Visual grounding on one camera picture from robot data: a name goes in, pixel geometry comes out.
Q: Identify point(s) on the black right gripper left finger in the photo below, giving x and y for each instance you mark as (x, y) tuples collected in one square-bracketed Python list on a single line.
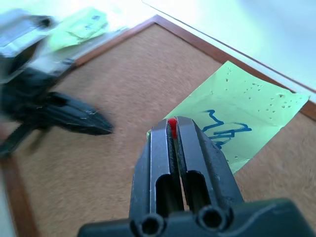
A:
[(158, 158)]

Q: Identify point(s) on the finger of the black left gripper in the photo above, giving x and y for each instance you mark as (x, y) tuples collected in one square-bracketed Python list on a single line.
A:
[(17, 140), (79, 116)]

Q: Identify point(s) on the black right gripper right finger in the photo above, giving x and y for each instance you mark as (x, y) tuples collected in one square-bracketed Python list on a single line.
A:
[(197, 153)]

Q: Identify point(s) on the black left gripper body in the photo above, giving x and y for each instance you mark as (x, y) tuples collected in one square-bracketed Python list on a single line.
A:
[(27, 93)]

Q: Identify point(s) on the red pushpin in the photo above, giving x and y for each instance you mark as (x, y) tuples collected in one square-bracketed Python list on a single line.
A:
[(172, 123)]

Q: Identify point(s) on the green note with blue writing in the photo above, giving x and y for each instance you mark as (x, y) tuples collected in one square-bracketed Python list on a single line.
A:
[(247, 103)]

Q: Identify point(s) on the green note with small print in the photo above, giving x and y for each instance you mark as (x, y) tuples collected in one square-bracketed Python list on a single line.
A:
[(76, 29)]

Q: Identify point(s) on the clear plastic box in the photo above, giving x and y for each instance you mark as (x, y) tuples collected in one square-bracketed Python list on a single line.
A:
[(108, 37)]

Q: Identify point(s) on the cork board with wooden frame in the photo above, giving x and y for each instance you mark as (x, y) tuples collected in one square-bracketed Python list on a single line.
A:
[(118, 103)]

